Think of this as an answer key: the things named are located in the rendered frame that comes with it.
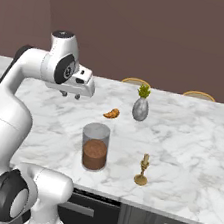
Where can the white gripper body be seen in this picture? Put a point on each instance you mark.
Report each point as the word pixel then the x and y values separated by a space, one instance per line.
pixel 74 87

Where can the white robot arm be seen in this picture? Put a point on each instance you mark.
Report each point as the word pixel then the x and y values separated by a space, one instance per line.
pixel 8 119

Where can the glass jar with brown contents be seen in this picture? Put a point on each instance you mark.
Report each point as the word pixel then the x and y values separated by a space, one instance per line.
pixel 94 147

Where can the candle on brass holder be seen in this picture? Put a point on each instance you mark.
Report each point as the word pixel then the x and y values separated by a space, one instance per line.
pixel 142 170

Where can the brown croissant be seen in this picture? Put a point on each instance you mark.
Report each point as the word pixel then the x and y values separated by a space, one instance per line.
pixel 112 113

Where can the wooden chair back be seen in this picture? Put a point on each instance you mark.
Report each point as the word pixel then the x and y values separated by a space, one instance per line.
pixel 199 95
pixel 136 81

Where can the marble vase with green plant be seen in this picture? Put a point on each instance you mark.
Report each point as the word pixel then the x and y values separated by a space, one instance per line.
pixel 141 107

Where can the black dishwasher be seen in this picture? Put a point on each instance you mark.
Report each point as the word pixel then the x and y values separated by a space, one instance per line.
pixel 89 215

